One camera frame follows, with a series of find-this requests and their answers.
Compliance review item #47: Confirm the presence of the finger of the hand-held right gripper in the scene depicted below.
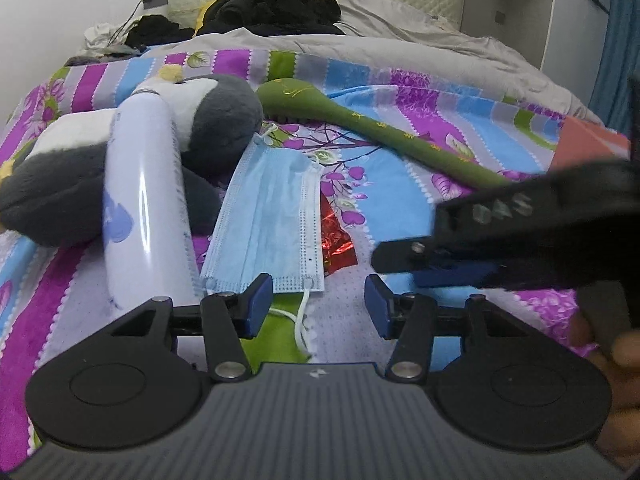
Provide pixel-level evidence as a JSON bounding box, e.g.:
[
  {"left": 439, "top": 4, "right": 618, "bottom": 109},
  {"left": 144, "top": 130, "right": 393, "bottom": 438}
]
[{"left": 371, "top": 237, "right": 506, "bottom": 290}]

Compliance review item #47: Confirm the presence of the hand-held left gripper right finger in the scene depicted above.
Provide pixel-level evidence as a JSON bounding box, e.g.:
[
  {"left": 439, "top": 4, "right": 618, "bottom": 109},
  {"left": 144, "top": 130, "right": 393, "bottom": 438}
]
[{"left": 364, "top": 274, "right": 533, "bottom": 382}]

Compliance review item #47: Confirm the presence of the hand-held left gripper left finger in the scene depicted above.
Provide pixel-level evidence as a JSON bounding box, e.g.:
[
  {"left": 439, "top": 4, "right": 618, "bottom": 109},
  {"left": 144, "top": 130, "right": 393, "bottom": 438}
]
[{"left": 107, "top": 272, "right": 275, "bottom": 382}]

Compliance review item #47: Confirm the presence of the orange cardboard box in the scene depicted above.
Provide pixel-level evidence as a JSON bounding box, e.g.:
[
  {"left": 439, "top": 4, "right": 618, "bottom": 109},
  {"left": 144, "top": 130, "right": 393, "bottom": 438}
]
[{"left": 549, "top": 114, "right": 632, "bottom": 173}]

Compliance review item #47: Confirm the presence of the blue face mask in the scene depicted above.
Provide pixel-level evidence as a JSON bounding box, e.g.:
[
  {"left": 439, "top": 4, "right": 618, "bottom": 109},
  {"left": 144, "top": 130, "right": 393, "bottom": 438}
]
[{"left": 200, "top": 130, "right": 327, "bottom": 362}]

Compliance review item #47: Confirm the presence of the person's right hand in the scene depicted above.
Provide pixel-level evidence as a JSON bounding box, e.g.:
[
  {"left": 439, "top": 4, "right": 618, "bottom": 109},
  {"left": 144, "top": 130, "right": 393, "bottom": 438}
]
[{"left": 567, "top": 310, "right": 640, "bottom": 463}]

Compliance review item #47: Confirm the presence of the red foil packet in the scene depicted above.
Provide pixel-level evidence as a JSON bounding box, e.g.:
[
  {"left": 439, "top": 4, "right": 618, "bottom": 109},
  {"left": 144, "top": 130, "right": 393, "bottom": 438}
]
[{"left": 319, "top": 196, "right": 359, "bottom": 277}]

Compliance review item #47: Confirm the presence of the striped floral bedsheet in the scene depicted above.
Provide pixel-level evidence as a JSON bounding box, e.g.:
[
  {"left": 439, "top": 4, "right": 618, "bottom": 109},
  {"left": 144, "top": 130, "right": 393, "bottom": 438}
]
[{"left": 0, "top": 49, "right": 631, "bottom": 471}]

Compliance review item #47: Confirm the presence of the green massage hammer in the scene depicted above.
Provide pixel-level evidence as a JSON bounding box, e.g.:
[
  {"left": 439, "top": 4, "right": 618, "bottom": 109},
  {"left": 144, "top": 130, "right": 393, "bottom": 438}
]
[{"left": 256, "top": 77, "right": 511, "bottom": 192}]

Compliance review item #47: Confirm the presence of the white spray can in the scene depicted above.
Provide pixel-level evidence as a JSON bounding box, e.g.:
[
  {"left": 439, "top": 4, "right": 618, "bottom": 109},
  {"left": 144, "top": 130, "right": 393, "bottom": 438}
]
[{"left": 101, "top": 91, "right": 197, "bottom": 308}]

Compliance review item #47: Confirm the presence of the blue curtain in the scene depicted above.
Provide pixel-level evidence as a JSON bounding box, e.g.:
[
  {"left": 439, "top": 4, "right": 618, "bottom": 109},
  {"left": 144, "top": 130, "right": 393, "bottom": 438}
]
[{"left": 590, "top": 0, "right": 640, "bottom": 133}]

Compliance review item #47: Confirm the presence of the grey white wardrobe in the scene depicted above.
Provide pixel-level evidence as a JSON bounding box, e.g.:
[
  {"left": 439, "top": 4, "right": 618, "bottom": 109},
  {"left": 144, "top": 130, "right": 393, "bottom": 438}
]
[{"left": 460, "top": 0, "right": 616, "bottom": 91}]

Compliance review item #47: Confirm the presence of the grey white penguin plush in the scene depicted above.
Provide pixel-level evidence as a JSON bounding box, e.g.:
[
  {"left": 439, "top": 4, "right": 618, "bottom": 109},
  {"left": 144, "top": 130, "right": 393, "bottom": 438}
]
[{"left": 0, "top": 66, "right": 265, "bottom": 248}]

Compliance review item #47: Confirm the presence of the grey duvet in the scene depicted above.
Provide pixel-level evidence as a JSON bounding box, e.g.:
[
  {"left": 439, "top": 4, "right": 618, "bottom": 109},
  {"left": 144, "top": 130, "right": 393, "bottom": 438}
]
[{"left": 145, "top": 0, "right": 603, "bottom": 126}]

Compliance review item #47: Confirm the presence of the small black cloth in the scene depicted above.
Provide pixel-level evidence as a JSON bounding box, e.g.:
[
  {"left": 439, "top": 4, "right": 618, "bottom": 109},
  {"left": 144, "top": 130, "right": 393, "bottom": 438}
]
[{"left": 124, "top": 14, "right": 195, "bottom": 52}]

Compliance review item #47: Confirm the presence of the black clothes pile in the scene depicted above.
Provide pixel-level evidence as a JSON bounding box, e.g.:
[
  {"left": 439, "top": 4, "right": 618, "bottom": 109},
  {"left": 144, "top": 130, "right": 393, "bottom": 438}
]
[{"left": 196, "top": 0, "right": 346, "bottom": 37}]

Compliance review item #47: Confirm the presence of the grey cloth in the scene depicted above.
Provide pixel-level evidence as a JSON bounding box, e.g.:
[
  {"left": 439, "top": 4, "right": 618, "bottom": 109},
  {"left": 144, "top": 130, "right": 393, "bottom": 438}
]
[{"left": 64, "top": 44, "right": 146, "bottom": 67}]

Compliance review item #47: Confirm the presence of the white crumpled cloth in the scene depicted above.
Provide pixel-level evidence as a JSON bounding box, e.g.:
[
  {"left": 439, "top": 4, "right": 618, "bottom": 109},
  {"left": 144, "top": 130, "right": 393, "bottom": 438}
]
[{"left": 82, "top": 22, "right": 128, "bottom": 50}]

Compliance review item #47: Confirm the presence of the black wall plug with cable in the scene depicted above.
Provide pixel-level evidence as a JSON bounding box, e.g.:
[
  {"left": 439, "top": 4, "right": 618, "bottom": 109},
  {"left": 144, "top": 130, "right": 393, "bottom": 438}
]
[{"left": 107, "top": 0, "right": 169, "bottom": 43}]

